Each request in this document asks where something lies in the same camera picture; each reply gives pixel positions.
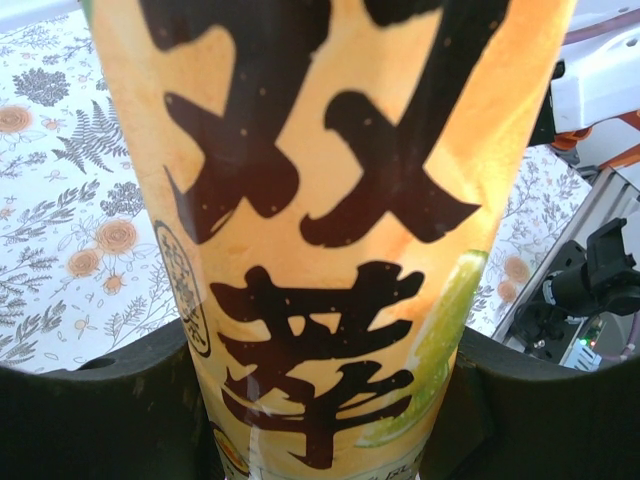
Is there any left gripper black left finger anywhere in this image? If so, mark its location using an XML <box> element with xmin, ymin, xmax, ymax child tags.
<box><xmin>0</xmin><ymin>318</ymin><xmax>222</xmax><ymax>480</ymax></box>

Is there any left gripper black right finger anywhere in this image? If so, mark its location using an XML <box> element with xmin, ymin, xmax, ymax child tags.
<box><xmin>424</xmin><ymin>325</ymin><xmax>640</xmax><ymax>480</ymax></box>

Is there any yellow label plastic bottle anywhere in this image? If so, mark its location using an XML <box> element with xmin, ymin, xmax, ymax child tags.
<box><xmin>79</xmin><ymin>0</ymin><xmax>581</xmax><ymax>480</ymax></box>

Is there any green circuit board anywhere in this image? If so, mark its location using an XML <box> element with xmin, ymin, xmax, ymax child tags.
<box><xmin>562</xmin><ymin>319</ymin><xmax>609</xmax><ymax>369</ymax></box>

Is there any aluminium profile rail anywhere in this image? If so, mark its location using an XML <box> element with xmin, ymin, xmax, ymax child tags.
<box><xmin>492</xmin><ymin>167</ymin><xmax>640</xmax><ymax>362</ymax></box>

